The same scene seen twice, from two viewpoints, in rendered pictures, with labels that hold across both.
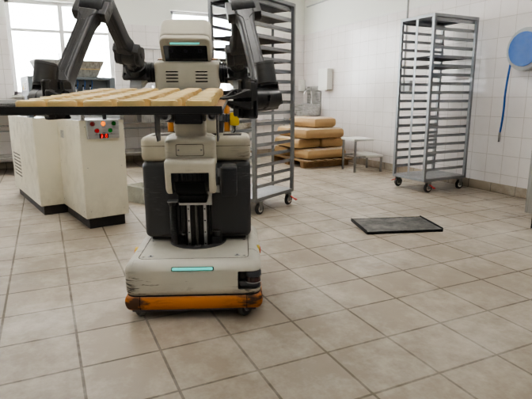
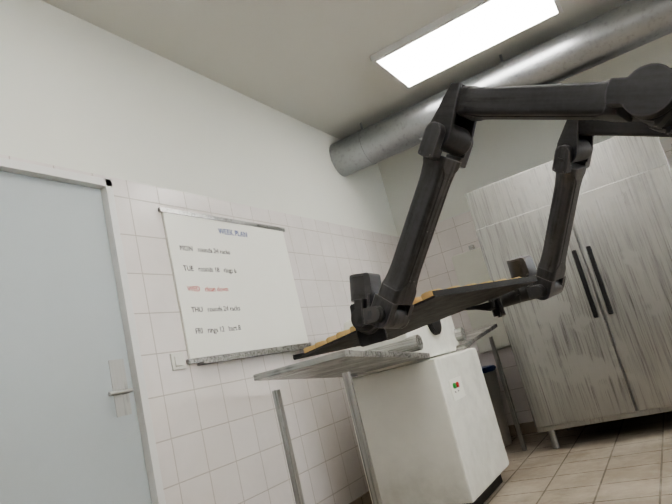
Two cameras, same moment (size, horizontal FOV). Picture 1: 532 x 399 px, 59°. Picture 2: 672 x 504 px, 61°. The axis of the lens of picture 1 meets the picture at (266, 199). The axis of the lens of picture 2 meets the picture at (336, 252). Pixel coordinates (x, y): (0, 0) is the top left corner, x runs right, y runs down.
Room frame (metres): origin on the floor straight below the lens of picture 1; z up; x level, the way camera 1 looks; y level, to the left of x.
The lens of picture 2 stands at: (2.34, -0.79, 0.89)
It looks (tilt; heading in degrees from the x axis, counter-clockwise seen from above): 12 degrees up; 143
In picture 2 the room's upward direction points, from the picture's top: 14 degrees counter-clockwise
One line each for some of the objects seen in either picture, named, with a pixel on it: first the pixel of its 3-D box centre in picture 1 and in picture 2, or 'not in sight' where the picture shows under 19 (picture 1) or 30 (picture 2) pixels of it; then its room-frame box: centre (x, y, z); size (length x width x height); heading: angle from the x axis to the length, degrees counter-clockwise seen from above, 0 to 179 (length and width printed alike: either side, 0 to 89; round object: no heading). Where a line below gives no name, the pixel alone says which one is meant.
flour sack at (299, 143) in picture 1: (296, 141); not in sight; (7.34, -0.47, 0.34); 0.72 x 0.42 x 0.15; 29
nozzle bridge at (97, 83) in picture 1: (70, 96); not in sight; (4.33, 1.75, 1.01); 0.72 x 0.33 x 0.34; 126
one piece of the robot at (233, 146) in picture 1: (198, 178); not in sight; (2.43, 0.35, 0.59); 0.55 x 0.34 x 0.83; 93
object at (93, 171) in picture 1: (92, 165); not in sight; (3.92, 1.45, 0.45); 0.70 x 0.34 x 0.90; 36
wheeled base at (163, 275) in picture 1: (199, 262); not in sight; (2.34, 0.35, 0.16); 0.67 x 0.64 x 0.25; 3
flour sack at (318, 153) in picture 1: (319, 152); not in sight; (7.17, -0.82, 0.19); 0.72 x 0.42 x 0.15; 119
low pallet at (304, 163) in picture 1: (308, 159); not in sight; (7.43, -0.67, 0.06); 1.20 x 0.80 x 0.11; 27
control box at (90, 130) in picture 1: (102, 129); not in sight; (3.63, 1.24, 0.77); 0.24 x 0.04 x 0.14; 126
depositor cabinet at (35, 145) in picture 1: (62, 157); not in sight; (4.71, 2.03, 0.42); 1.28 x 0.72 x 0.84; 36
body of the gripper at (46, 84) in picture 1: (51, 99); (504, 296); (1.28, 0.56, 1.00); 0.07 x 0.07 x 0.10; 47
